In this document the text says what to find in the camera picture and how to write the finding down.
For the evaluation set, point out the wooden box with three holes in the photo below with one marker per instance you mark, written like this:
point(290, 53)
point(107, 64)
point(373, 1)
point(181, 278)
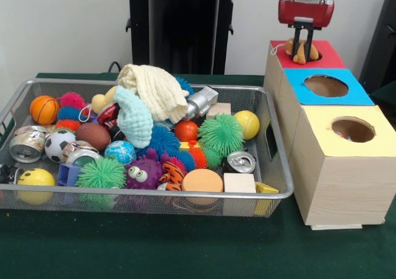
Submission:
point(340, 180)

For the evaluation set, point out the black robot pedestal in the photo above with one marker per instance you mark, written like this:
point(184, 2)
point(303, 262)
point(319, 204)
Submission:
point(179, 31)

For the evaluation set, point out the purple spiky ball with eyes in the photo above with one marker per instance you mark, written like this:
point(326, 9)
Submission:
point(143, 175)

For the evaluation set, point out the green spiky ball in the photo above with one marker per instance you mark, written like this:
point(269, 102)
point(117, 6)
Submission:
point(100, 175)
point(221, 133)

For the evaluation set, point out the black chair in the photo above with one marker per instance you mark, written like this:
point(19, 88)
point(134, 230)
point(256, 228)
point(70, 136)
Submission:
point(383, 44)

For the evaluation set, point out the cream knitted cloth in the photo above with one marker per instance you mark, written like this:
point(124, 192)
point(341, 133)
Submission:
point(154, 92)

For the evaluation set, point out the brown plush toy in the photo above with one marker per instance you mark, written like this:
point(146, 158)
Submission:
point(301, 53)

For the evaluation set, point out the small orange basketball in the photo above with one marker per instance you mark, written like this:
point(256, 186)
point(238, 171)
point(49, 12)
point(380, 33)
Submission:
point(44, 109)

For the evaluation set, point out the yellow smiley ball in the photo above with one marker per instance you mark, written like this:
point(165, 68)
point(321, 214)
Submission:
point(36, 185)

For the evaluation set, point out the plain yellow ball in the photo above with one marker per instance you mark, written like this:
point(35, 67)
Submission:
point(246, 124)

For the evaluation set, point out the mint green knitted cloth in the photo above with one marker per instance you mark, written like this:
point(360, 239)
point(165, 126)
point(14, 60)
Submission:
point(133, 119)

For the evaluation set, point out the clear mesh bin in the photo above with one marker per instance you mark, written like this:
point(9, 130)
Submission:
point(154, 202)

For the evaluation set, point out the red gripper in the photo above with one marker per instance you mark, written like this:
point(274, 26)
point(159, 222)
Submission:
point(306, 13)

